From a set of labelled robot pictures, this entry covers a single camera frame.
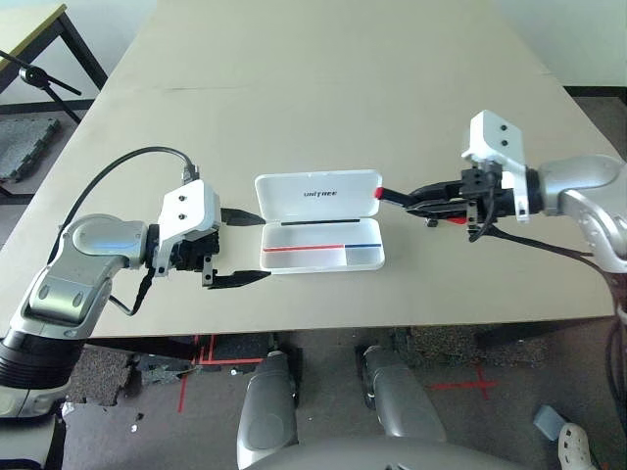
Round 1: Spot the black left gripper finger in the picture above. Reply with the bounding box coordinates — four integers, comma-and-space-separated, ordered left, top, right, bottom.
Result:
208, 268, 273, 292
219, 208, 266, 228

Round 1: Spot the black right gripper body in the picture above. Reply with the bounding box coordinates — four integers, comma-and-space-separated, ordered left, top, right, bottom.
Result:
459, 164, 516, 237

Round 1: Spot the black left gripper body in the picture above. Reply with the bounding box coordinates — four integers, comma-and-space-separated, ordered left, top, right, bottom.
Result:
173, 226, 222, 289

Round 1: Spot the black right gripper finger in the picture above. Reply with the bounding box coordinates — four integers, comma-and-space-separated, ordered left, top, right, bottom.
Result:
410, 180, 465, 201
405, 200, 470, 229

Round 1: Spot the white plastic pencil case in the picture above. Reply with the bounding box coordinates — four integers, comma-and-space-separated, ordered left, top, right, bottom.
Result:
253, 168, 387, 273

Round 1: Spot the black marker with red cap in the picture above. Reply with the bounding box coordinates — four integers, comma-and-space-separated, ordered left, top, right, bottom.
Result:
371, 185, 467, 226

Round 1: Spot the grey robot left leg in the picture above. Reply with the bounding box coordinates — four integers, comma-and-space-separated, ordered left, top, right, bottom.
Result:
236, 348, 300, 470

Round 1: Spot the grey robot leg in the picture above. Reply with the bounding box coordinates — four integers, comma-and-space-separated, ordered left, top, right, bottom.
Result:
236, 348, 300, 470
359, 345, 448, 439

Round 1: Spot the speckled black rubber mat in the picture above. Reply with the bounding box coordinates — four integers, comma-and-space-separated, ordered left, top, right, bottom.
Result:
391, 322, 555, 371
66, 345, 133, 407

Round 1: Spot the black baseboard strip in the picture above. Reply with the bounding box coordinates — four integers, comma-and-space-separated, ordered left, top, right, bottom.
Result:
562, 83, 627, 99

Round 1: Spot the grey robot right leg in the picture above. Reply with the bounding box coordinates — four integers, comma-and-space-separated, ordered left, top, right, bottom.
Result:
359, 345, 448, 439

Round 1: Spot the grey foam floor mat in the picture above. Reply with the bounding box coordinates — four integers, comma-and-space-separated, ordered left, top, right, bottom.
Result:
0, 117, 61, 185

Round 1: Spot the grey robot torso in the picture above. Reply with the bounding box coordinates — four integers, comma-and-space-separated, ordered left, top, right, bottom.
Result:
239, 433, 559, 470

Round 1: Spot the blue-grey block on floor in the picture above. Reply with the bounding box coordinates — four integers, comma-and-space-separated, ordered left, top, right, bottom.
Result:
532, 404, 572, 445

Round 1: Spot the black tripod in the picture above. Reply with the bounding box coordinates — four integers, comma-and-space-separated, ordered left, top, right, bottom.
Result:
0, 48, 83, 126

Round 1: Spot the white perforated shoe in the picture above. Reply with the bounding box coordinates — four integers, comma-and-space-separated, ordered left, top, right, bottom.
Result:
557, 423, 602, 470

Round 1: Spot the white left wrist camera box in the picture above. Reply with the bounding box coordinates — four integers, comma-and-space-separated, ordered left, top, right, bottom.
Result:
155, 179, 221, 278

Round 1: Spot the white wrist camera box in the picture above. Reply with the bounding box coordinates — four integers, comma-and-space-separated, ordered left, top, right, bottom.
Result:
155, 179, 221, 278
459, 110, 533, 224

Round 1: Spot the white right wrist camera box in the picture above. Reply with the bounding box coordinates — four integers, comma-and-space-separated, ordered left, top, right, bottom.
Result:
459, 110, 533, 224

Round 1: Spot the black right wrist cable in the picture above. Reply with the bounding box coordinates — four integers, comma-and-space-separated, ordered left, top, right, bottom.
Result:
467, 193, 627, 265

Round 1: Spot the short black left gripper cable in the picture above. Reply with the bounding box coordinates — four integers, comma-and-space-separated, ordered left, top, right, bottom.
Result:
111, 271, 157, 317

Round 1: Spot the black left camera cable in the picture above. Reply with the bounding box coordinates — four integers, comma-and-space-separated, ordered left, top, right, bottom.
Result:
61, 146, 203, 236

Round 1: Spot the beige side table black frame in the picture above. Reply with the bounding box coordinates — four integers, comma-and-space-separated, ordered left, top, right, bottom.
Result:
0, 3, 109, 117

